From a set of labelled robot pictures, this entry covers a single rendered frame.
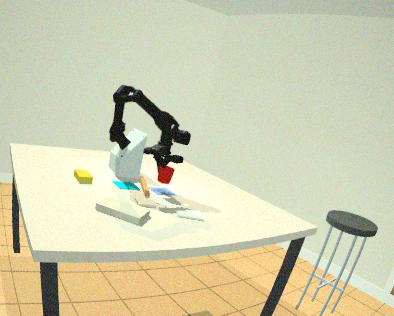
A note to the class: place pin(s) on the yellow rectangular block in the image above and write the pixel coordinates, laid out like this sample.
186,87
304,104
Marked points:
83,176

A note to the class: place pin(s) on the red cup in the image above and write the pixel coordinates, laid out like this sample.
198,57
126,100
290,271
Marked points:
165,174

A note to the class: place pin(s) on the tan wooden rail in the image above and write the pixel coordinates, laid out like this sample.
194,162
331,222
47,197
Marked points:
144,187

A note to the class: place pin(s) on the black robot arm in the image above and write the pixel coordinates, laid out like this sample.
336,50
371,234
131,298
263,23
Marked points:
163,120

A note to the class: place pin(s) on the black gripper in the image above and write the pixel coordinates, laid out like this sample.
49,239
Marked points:
167,158

